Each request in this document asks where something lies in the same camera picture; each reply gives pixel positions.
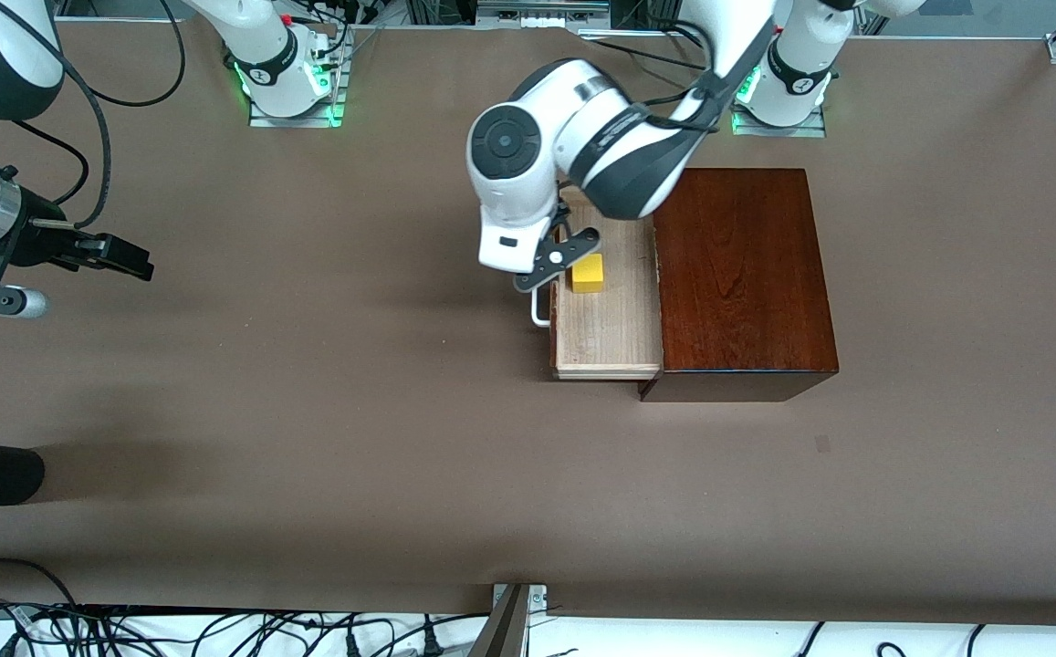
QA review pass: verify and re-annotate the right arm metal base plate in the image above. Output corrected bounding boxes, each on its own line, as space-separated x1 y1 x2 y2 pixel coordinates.
247 26 348 130

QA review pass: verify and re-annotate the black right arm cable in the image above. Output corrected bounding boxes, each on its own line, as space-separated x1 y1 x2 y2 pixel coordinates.
0 0 114 229
58 0 187 109
12 119 90 207

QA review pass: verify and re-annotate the dark metal beam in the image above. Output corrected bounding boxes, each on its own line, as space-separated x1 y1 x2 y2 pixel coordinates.
468 584 530 657

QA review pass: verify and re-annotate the yellow cube block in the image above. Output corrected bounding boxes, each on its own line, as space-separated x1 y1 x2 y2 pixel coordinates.
571 253 605 295

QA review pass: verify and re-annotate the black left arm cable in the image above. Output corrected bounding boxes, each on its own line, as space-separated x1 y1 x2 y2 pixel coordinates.
642 18 770 133

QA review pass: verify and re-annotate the aluminium frame with power strip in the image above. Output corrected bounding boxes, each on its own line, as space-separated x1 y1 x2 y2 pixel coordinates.
476 0 612 26

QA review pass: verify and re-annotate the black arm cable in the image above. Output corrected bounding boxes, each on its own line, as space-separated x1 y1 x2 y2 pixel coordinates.
642 18 770 133
58 0 187 109
12 119 90 207
0 0 114 229

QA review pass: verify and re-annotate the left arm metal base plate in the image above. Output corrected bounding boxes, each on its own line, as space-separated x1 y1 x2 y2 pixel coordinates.
730 47 828 140

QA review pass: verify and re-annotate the dark brown wooden cabinet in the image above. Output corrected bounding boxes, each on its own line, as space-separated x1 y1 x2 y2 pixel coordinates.
642 167 841 403

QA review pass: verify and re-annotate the brown table cover sheet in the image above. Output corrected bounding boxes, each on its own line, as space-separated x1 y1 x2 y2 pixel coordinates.
0 20 1056 627

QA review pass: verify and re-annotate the small metal bracket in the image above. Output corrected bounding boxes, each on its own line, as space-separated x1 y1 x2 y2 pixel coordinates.
491 582 549 614

